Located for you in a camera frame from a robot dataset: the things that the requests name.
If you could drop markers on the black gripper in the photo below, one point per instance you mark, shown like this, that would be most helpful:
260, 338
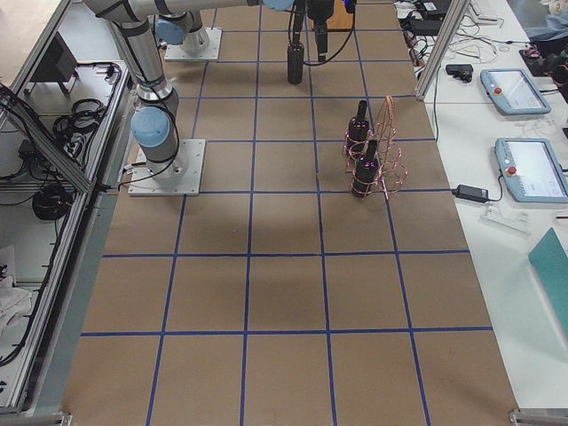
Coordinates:
318, 10

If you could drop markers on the dark wine bottle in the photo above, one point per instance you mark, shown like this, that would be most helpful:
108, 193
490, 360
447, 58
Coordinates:
295, 58
366, 171
358, 128

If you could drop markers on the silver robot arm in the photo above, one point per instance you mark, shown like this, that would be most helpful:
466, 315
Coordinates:
154, 126
172, 29

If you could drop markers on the wooden tray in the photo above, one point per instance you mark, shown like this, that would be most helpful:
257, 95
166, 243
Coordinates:
341, 20

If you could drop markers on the black handheld device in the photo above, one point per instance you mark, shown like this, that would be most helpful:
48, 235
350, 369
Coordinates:
461, 72

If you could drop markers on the far teach pendant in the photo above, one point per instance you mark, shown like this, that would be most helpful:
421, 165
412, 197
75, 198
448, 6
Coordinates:
513, 92

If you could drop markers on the teach pendant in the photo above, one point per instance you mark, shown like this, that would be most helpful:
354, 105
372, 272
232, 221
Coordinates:
513, 92
531, 171

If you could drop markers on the black power adapter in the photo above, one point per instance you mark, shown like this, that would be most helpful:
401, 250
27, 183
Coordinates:
471, 193

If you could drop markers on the clear acrylic stand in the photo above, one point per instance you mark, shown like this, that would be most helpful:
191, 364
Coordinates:
513, 222

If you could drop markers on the near teach pendant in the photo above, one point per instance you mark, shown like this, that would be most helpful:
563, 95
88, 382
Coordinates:
531, 171

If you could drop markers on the teal board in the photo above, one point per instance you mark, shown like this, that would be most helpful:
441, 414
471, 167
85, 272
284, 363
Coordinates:
549, 259

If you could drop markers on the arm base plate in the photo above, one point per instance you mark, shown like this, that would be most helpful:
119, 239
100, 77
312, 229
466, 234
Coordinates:
183, 176
201, 45

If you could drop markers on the aluminium frame post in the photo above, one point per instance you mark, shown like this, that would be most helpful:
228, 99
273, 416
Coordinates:
446, 34

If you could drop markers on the copper wire bottle basket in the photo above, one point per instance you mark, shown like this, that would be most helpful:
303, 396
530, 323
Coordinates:
392, 172

